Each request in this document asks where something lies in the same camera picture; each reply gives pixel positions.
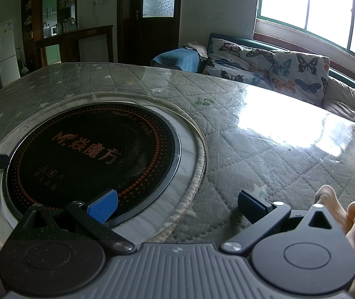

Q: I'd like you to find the butterfly print cushion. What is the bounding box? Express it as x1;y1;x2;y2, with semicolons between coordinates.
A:
202;37;331;106

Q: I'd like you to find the dark wooden counter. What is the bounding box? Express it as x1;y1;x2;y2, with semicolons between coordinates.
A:
34;25;114;67

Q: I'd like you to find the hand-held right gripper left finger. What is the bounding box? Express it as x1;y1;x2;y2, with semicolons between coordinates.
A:
18;188;136;253

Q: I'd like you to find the beige cushion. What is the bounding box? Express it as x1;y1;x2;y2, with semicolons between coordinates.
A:
322;76;355;128

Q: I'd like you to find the beige cloth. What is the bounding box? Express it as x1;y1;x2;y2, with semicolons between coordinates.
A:
184;41;208;61

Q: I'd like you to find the green framed window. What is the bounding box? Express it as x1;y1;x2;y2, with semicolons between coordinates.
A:
255;0;355;69

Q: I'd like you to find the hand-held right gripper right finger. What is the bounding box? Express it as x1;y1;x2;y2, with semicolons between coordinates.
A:
219;189;345;254

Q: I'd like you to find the wooden shelf cabinet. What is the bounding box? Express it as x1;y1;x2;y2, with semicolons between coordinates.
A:
21;0;79;72

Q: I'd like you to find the round black induction cooktop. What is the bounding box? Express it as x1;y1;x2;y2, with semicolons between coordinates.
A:
2;101;182;228

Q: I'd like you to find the green sofa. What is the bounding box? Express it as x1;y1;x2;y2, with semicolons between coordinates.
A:
207;33;355;131

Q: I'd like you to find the blue towel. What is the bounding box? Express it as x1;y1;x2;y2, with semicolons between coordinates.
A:
151;47;204;74

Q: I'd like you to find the dark wooden glass door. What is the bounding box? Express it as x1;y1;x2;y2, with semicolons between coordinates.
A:
117;0;182;67

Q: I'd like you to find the white fridge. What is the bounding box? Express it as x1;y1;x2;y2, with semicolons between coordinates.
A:
0;20;21;88

